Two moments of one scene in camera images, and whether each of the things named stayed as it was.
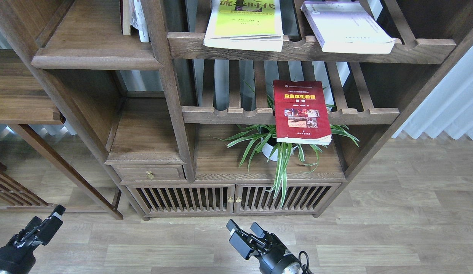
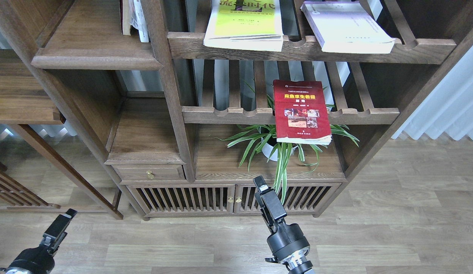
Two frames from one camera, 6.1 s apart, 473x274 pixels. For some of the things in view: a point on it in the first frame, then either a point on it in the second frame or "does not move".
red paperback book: [300, 115] does not move
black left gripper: [16, 257] -> [39, 260]
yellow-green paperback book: [248, 24] does not move
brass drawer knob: [149, 176] does not move
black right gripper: [274, 257] -> [288, 244]
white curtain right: [453, 107] does not move
